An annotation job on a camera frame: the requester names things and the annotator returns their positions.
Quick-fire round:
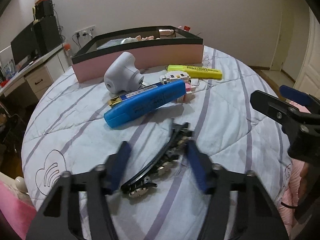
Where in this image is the black hair claw clip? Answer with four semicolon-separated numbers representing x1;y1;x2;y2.
120;122;193;198

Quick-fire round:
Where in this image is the yellow highlighter pen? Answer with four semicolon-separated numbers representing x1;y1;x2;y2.
168;65;223;80

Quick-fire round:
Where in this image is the pink white block figure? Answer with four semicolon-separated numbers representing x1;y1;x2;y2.
159;70;196;103

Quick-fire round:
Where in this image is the blue highlighter pen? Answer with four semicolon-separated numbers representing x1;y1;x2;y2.
104;85;172;128

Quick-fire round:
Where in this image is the blue gold rectangular box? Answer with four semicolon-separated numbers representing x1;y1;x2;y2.
108;82;163;108

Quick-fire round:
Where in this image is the white door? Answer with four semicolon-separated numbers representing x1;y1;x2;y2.
294;9;320;99

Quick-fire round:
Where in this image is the pink blanket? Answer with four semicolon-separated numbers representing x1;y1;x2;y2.
1;182;36;239

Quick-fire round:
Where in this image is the striped white bed quilt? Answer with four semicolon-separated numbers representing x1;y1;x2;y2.
22;47;292;239

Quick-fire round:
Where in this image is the pink black storage box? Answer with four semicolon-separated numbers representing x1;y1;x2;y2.
72;25;204;83

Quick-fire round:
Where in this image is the white desk with drawers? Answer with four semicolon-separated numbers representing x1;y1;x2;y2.
1;45;70;108

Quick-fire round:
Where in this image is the orange cap bottle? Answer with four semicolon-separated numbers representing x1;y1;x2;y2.
63;43;73;59

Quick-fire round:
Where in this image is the black computer monitor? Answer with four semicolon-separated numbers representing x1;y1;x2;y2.
11;22;40;65

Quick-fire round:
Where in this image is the black computer tower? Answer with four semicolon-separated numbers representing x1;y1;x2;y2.
34;0;62;55

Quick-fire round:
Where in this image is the white bed post knob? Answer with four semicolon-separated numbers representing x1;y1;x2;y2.
15;176;28;193

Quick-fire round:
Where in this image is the wall power outlet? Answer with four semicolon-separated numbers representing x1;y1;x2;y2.
75;25;95;38

